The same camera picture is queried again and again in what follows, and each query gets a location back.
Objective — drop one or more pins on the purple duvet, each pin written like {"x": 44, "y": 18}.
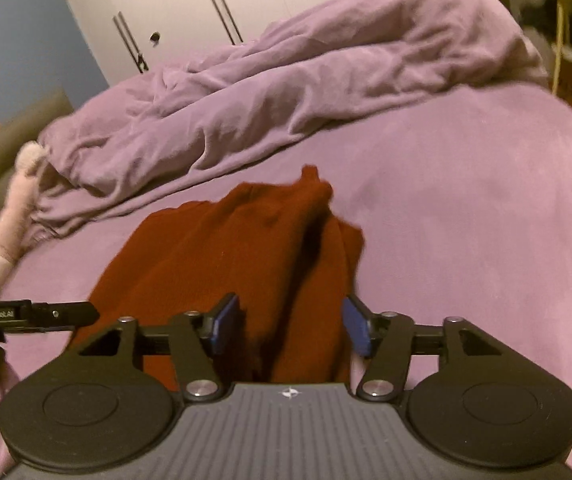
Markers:
{"x": 276, "y": 85}

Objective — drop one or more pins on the pale pink plush toy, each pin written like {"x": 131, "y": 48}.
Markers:
{"x": 13, "y": 210}

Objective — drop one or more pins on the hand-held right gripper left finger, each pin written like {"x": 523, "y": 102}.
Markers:
{"x": 224, "y": 328}

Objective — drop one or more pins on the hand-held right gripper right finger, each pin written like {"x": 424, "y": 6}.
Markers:
{"x": 357, "y": 329}

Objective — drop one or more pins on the dark red knit sweater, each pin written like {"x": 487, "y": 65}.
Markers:
{"x": 216, "y": 260}

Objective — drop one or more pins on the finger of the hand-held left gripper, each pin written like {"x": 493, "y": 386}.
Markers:
{"x": 68, "y": 313}

